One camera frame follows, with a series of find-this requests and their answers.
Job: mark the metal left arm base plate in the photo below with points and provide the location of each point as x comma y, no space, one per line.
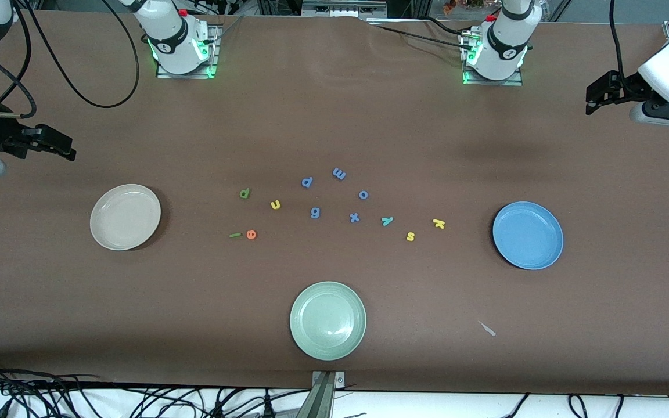
497,83

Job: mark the beige round plate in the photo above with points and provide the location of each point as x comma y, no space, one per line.
125,217

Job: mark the aluminium frame rail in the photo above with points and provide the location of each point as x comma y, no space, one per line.
343,8

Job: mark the pale green round plate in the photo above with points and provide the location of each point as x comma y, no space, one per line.
328,320

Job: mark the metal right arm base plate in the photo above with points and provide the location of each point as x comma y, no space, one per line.
214,58

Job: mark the blue foam letter g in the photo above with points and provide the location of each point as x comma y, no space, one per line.
315,216

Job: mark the blue foam letter d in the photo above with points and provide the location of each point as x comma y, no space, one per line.
307,183

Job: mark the teal foam letter y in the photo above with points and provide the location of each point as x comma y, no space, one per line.
387,220

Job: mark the blue foam letter m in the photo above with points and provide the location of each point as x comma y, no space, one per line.
339,173

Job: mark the brown table cover sheet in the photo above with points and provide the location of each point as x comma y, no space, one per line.
334,116

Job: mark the small grey paper scrap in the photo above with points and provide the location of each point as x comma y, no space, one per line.
487,328

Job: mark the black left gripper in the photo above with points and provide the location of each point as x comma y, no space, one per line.
623,86

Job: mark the yellow foam letter k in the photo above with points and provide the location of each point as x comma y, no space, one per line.
438,223

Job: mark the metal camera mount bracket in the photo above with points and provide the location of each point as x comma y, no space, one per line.
327,380

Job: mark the blue round plate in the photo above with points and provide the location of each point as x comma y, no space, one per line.
528,235

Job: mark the green foam letter p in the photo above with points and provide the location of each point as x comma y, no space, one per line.
244,194

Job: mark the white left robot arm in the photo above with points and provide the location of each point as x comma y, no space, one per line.
506,49

